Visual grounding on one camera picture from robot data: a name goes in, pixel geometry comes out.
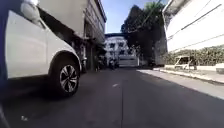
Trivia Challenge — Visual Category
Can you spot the white building with stripes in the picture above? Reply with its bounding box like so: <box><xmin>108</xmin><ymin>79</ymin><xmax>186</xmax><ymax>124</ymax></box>
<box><xmin>162</xmin><ymin>0</ymin><xmax>224</xmax><ymax>54</ymax></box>

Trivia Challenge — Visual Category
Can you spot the concrete sidewalk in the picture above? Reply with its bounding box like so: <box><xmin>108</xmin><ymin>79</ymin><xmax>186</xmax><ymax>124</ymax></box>
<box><xmin>152</xmin><ymin>66</ymin><xmax>224</xmax><ymax>85</ymax></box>

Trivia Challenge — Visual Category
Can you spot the large dark tree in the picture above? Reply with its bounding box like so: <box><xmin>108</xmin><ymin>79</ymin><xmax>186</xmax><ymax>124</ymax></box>
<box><xmin>120</xmin><ymin>1</ymin><xmax>168</xmax><ymax>67</ymax></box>

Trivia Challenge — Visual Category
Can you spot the white building with windows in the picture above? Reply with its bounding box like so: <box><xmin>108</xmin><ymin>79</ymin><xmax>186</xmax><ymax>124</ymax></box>
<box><xmin>103</xmin><ymin>33</ymin><xmax>140</xmax><ymax>68</ymax></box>

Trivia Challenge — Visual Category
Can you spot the white car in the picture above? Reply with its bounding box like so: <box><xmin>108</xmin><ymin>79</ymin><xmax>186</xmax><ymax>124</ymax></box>
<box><xmin>0</xmin><ymin>0</ymin><xmax>83</xmax><ymax>99</ymax></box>

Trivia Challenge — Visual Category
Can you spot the green hedge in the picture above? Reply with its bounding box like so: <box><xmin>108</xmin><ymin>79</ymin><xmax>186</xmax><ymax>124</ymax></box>
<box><xmin>163</xmin><ymin>45</ymin><xmax>224</xmax><ymax>67</ymax></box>

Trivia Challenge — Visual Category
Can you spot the grey asphalt road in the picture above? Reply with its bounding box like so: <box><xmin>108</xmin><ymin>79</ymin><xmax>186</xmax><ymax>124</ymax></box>
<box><xmin>0</xmin><ymin>67</ymin><xmax>224</xmax><ymax>128</ymax></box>

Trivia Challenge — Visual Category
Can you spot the beige building with awnings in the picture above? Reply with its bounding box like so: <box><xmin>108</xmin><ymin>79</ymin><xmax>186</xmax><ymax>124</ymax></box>
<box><xmin>37</xmin><ymin>0</ymin><xmax>108</xmax><ymax>72</ymax></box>

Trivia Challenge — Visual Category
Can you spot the small white vehicle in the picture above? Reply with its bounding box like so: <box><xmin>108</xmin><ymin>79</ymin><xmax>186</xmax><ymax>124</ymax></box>
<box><xmin>173</xmin><ymin>55</ymin><xmax>198</xmax><ymax>71</ymax></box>

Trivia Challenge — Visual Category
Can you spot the group of people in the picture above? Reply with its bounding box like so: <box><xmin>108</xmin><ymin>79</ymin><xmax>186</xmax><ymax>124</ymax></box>
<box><xmin>107</xmin><ymin>57</ymin><xmax>120</xmax><ymax>70</ymax></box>

